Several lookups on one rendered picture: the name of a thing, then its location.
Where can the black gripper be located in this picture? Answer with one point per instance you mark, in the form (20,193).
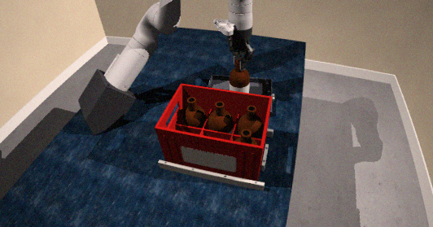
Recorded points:
(241,45)

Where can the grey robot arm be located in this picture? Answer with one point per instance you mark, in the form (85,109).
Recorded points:
(165,17)

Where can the red crate with dividers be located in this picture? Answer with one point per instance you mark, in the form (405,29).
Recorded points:
(211,150)

